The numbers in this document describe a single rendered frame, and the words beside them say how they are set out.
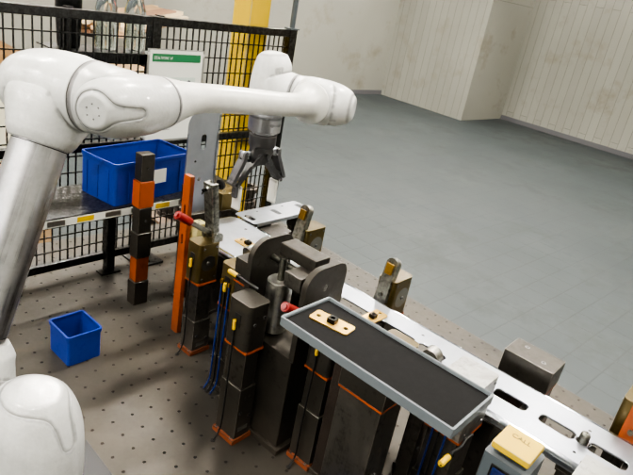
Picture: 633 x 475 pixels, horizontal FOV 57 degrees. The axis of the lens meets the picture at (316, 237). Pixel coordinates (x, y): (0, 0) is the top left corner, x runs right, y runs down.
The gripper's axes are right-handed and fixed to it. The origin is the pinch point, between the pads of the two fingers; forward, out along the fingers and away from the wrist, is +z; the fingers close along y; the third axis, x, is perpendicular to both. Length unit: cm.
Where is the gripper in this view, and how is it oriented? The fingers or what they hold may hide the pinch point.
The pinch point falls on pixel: (253, 202)
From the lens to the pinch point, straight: 168.1
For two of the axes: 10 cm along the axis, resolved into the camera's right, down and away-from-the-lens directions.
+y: 6.6, -1.9, 7.3
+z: -1.7, 9.0, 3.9
